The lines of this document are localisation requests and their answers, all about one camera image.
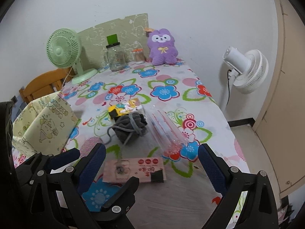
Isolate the green desk fan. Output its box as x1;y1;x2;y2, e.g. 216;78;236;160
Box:
46;28;98;84

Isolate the yellow patterned fabric storage box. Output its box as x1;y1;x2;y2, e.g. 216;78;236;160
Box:
12;92;79;156

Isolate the pink tissue pack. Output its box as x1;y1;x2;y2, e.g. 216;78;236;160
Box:
102;157;166;184

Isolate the black fan power cable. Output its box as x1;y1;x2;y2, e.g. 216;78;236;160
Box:
226;70;233;106

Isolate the toothpick jar with orange lid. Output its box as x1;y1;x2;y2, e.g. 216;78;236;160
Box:
132;48;145;64

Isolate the grey drawstring pouch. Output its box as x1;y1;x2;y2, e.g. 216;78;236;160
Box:
106;112;149;146

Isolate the green patterned board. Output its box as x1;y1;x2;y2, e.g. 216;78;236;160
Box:
77;13;150;68

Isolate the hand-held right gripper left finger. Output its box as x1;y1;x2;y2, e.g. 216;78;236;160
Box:
24;143;106;229

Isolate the yellow cartoon tissue pack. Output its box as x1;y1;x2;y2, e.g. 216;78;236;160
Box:
108;99;145;122

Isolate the glass jar with green lid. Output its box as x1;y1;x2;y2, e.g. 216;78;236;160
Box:
104;34;127;72

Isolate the clear zip bag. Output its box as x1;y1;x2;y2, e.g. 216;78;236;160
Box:
149;105;191;159

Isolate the purple plush bunny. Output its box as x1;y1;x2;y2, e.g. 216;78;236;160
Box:
144;27;179;65

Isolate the white standing fan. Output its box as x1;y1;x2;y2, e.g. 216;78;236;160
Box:
218;46;269;112

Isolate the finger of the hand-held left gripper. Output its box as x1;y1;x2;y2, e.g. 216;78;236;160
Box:
14;148;81;189
94;177;140;229

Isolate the beige door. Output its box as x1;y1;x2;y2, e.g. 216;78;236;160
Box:
253;0;305;199

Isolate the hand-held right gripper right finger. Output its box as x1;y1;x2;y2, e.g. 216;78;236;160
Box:
198;144;279;229

